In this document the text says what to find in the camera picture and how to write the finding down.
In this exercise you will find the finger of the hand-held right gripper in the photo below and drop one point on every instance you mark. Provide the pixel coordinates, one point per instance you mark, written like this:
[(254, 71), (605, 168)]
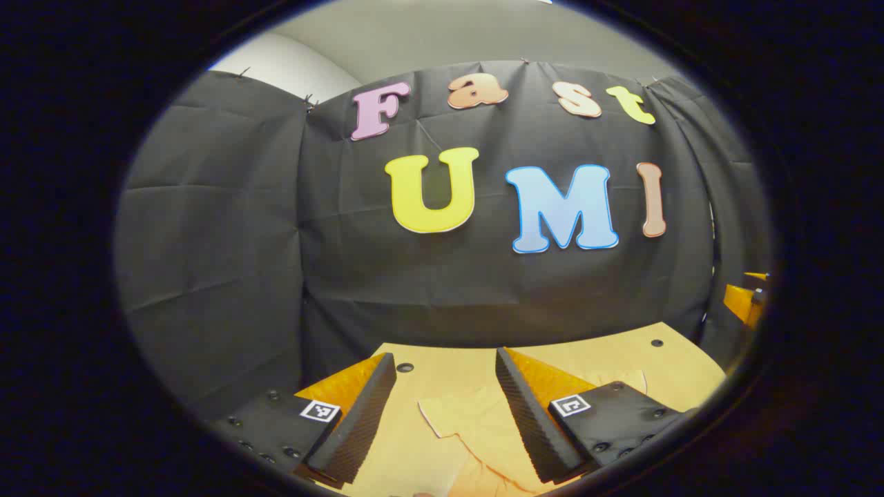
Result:
[(757, 276), (739, 300)]

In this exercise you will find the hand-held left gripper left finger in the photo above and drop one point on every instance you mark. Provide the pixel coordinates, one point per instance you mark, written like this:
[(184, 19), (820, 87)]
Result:
[(359, 421)]

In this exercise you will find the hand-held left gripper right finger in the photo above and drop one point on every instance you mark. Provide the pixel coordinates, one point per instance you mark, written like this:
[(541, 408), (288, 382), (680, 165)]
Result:
[(532, 421)]

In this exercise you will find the orange T-shirt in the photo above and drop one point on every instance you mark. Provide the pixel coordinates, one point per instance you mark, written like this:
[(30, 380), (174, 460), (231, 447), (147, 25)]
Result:
[(476, 428)]

